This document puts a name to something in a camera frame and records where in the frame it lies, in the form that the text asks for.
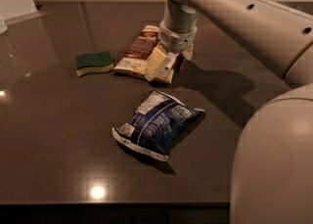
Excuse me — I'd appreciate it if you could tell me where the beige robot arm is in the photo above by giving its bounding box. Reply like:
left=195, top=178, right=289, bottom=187
left=159, top=0, right=313, bottom=224

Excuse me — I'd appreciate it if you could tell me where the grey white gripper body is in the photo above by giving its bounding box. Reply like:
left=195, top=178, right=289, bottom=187
left=158, top=22, right=198, bottom=53

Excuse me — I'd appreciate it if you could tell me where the white object at left edge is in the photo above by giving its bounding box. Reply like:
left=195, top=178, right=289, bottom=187
left=0, top=16, right=8, bottom=35

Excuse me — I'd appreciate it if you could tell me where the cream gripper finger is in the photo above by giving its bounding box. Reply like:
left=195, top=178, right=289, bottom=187
left=144, top=43, right=177, bottom=81
left=182, top=44, right=194, bottom=61

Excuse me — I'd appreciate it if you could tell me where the blue chip bag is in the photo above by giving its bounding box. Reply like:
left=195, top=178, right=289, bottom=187
left=112, top=90, right=204, bottom=161

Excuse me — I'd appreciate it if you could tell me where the brown chip bag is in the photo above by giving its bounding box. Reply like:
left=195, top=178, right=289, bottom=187
left=113, top=25, right=184, bottom=84

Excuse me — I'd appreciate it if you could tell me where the green yellow sponge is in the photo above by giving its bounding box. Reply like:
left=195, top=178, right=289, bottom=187
left=75, top=51, right=114, bottom=77

